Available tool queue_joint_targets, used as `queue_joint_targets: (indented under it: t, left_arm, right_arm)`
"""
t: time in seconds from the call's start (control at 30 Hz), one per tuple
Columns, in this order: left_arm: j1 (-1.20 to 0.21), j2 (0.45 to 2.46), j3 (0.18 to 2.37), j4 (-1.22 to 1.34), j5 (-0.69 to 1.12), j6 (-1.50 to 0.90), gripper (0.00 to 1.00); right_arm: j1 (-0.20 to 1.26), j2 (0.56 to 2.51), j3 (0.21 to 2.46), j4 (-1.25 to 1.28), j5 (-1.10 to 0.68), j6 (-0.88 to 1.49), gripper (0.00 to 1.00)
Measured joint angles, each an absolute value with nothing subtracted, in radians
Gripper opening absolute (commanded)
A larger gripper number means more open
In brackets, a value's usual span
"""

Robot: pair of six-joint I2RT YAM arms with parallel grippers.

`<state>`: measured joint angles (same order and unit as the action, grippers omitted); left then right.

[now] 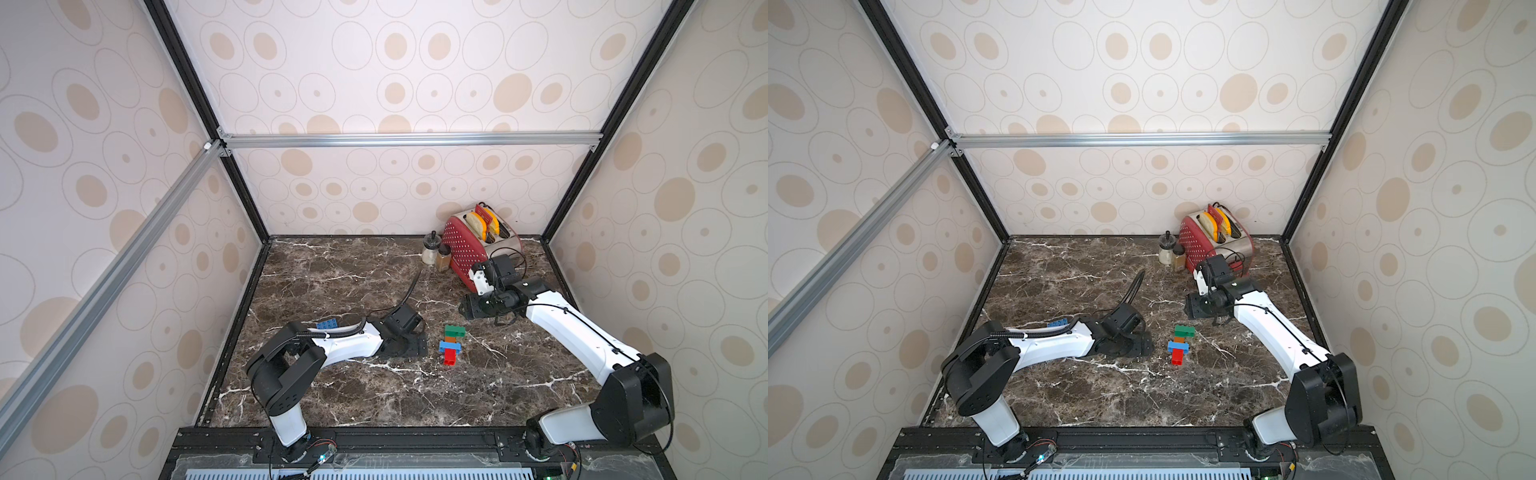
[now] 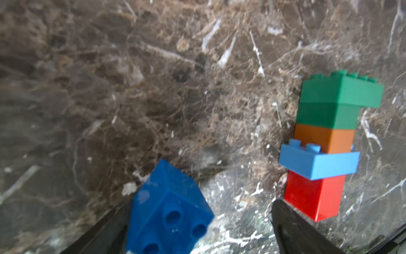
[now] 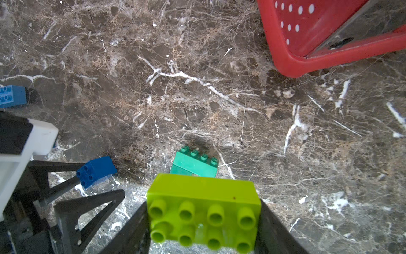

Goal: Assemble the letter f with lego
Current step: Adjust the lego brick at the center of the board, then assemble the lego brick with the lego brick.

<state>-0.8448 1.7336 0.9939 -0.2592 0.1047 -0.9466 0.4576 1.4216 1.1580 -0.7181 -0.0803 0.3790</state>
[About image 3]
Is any light blue 2x4 lego brick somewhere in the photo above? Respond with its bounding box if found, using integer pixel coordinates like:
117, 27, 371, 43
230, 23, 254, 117
0, 85, 27, 109

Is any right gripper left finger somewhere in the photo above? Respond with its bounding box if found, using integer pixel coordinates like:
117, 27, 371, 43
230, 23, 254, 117
100, 203, 151, 254

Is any red polka dot toaster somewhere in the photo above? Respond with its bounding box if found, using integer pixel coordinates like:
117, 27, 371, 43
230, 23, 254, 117
258, 0, 406, 78

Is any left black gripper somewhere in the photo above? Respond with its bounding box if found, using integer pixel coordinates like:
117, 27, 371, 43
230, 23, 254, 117
0, 160, 126, 254

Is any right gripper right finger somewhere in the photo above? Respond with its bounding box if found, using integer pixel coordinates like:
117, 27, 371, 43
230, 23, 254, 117
255, 200, 309, 254

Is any blue 2x2 lego brick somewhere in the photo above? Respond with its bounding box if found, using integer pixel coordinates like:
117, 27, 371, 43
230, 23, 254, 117
76, 156, 117, 189

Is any lime green 2x4 lego brick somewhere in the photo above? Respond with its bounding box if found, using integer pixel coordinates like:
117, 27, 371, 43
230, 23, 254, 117
147, 174, 262, 254

